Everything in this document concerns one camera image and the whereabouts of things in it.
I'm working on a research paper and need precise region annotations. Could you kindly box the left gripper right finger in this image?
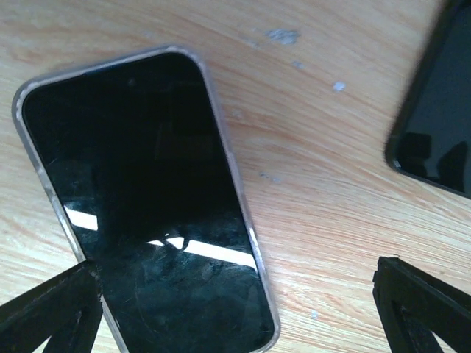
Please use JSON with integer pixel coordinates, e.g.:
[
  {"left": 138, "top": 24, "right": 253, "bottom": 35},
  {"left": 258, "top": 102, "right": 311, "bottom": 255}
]
[{"left": 372, "top": 257, "right": 470, "bottom": 352}]

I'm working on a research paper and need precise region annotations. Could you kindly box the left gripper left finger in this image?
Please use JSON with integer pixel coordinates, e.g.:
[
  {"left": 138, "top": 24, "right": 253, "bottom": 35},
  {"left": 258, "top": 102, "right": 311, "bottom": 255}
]
[{"left": 1, "top": 261, "right": 103, "bottom": 352}]

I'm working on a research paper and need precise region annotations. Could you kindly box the black smartphone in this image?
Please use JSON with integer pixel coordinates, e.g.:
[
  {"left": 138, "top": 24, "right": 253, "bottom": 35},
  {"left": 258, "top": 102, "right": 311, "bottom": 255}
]
[{"left": 385, "top": 1, "right": 470, "bottom": 198}]

